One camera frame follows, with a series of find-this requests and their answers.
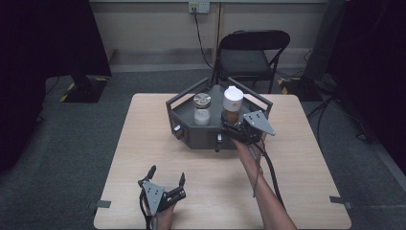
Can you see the dark curtain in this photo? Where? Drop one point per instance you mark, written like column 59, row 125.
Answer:
column 373, row 64
column 38, row 64

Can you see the black stand base yellow tape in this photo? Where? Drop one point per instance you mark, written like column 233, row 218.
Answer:
column 301, row 89
column 86, row 91

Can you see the jar with white lid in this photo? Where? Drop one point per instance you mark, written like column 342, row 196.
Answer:
column 233, row 102

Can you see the person's right hand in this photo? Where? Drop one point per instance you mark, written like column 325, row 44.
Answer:
column 249, row 153

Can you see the dark grey hexagonal tray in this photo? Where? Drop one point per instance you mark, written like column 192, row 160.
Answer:
column 191, row 111

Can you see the white wall socket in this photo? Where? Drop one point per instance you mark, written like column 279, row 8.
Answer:
column 199, row 7

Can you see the black folding chair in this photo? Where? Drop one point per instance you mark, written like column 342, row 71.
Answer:
column 245, row 57

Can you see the grey tape tab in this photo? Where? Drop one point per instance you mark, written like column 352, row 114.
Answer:
column 341, row 201
column 101, row 203

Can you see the glass jar with silver lid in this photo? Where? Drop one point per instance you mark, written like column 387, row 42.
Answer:
column 202, row 110

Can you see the grey upright panel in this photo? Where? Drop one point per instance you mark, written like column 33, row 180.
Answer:
column 324, row 41

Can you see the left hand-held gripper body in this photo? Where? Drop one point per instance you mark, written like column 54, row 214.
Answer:
column 153, row 196

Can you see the person's left hand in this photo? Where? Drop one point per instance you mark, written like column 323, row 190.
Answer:
column 164, row 218

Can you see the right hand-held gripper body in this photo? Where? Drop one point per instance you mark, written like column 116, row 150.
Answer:
column 255, row 124

